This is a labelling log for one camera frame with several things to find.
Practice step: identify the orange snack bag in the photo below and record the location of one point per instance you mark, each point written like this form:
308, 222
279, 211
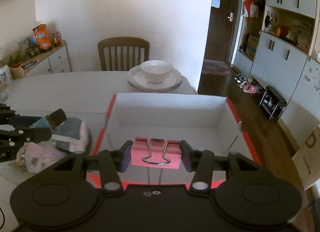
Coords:
42, 38

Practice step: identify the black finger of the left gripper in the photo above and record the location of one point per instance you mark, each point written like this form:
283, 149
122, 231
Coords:
13, 118
35, 135

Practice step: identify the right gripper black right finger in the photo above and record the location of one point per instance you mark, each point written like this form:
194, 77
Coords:
203, 164

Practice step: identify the dark wooden door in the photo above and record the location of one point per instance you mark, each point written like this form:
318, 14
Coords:
220, 30

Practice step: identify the white wall cabinet unit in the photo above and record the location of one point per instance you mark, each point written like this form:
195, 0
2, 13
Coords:
279, 47

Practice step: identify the white blue tissue pack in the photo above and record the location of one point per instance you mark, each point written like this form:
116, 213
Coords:
71, 136

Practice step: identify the dark jar on sideboard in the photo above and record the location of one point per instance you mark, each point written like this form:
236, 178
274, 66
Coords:
56, 39

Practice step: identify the brown cardboard box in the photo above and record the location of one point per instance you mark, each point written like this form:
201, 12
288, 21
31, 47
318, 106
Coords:
306, 160

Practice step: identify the white ceramic bowl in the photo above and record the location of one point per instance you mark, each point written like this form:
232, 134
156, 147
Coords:
156, 71

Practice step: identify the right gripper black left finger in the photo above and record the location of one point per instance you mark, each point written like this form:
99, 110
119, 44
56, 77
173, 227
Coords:
70, 173

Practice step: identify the red white cardboard box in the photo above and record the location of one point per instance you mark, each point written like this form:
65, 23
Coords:
205, 122

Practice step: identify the pink slippers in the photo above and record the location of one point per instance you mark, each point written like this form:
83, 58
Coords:
247, 87

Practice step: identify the pink binder clip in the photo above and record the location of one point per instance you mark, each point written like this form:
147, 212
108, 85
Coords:
156, 153

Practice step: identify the white sideboard cabinet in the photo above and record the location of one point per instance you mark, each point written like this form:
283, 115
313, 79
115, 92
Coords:
55, 61

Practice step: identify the wooden dining chair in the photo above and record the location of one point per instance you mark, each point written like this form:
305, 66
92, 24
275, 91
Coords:
123, 53

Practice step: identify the clear plastic bag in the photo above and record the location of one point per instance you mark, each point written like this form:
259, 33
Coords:
37, 157

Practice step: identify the black shoe rack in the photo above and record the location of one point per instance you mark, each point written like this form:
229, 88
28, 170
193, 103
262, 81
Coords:
272, 104

